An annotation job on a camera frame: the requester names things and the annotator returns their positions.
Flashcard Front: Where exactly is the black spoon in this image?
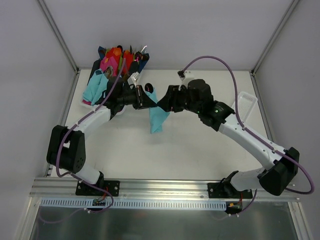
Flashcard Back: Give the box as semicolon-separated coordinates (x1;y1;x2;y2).
144;83;154;94

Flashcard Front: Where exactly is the teal paper napkin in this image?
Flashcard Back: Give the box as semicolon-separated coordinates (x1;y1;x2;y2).
145;88;170;134

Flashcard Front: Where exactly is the small white utensil tray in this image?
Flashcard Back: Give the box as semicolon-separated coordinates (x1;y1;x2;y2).
237;91;258;122

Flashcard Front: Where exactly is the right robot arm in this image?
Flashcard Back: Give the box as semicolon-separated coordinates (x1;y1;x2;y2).
157;79;300;198

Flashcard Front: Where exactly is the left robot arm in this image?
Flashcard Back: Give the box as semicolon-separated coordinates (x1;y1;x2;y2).
46;81;157;195

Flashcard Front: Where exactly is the dark navy rolled napkin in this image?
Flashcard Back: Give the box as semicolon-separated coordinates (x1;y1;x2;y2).
125;60;147;79

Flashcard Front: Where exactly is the teal rolled napkin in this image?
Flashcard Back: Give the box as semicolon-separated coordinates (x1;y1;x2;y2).
82;69;109;106

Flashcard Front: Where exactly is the red rolled napkin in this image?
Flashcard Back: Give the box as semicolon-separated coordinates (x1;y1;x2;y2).
121;50;134;75

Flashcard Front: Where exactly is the pink rolled napkin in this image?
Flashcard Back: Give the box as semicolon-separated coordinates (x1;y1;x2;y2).
99;56;119;76

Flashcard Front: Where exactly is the orange rolled napkin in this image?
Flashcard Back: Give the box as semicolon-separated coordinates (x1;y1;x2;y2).
105;46;123;58

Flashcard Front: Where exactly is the large white basket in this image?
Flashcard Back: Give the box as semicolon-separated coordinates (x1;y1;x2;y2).
79;59;146;108

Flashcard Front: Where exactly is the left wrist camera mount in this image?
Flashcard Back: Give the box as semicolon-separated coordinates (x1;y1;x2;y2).
127;72;141;87

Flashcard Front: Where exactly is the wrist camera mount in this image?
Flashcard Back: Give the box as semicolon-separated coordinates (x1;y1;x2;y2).
127;72;141;87
177;70;195;86

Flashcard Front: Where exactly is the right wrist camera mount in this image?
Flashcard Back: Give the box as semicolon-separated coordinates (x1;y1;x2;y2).
177;70;195;86

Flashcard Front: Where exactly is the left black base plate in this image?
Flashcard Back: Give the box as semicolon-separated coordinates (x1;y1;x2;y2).
75;180;121;197

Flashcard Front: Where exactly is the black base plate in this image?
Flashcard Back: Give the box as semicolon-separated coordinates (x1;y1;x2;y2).
75;180;121;197
207;182;253;199

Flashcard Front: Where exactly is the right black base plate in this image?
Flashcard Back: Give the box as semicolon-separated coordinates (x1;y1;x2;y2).
207;182;253;199

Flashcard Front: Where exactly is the white slotted cable duct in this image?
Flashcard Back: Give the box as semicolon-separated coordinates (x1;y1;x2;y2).
39;197;227;212

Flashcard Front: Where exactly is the aluminium mounting rail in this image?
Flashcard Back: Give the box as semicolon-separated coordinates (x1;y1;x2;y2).
29;177;301;203

